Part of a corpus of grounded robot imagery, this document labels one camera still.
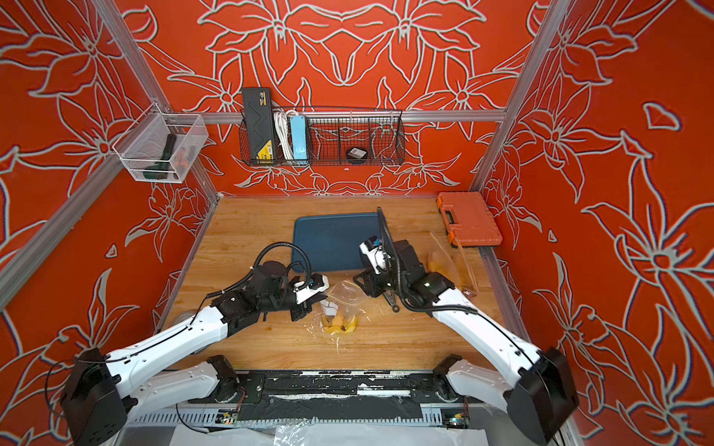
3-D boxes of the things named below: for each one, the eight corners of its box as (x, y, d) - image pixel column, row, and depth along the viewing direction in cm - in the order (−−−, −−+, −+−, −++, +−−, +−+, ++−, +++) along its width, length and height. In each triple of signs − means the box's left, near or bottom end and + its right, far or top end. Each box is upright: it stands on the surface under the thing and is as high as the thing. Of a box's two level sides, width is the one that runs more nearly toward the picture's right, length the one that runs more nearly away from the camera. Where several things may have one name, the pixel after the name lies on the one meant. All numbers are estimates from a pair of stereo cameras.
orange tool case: (450, 249, 103) (454, 241, 100) (436, 200, 121) (439, 191, 117) (498, 249, 103) (504, 241, 100) (478, 199, 121) (482, 191, 117)
